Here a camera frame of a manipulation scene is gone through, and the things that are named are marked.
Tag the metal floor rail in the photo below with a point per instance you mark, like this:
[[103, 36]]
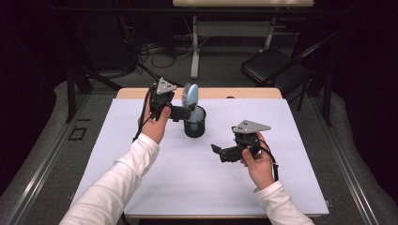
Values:
[[347, 168], [40, 170]]

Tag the black folding chair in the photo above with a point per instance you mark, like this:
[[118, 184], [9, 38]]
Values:
[[269, 64]]

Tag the black metal stand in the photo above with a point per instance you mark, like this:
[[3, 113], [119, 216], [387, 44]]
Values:
[[327, 100], [70, 93]]

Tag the white-framed desk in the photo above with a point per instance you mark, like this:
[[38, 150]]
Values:
[[231, 28]]

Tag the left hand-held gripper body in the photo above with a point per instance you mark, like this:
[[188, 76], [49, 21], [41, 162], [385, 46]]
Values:
[[164, 87]]

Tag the person's left hand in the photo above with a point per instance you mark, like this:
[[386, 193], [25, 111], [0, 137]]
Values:
[[155, 129]]

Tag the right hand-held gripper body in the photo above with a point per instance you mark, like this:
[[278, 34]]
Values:
[[250, 126]]

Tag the black mesh cup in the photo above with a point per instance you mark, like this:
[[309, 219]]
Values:
[[194, 132]]

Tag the white table mat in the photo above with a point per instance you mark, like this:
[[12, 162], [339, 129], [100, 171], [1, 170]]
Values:
[[194, 187]]

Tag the person's right hand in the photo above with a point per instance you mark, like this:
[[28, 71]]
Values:
[[261, 170]]

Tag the light blue hairbrush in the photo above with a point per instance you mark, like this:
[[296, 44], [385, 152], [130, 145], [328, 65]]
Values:
[[193, 95]]

